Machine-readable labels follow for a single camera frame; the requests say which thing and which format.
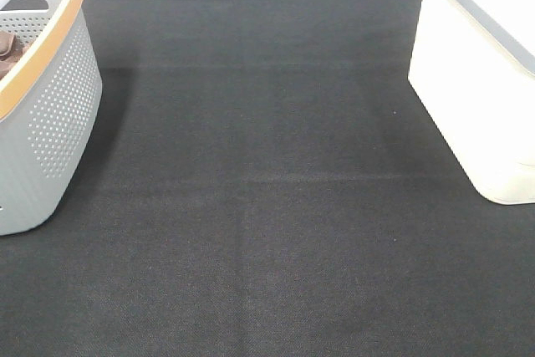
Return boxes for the black table cloth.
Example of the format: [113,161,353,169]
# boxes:
[1,0,534,356]

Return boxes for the white storage bin grey rim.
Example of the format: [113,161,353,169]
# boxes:
[408,0,534,204]

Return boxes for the grey perforated laundry basket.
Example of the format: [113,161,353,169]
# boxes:
[1,0,102,235]

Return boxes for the brown towels in basket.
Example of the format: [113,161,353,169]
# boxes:
[0,31,32,79]

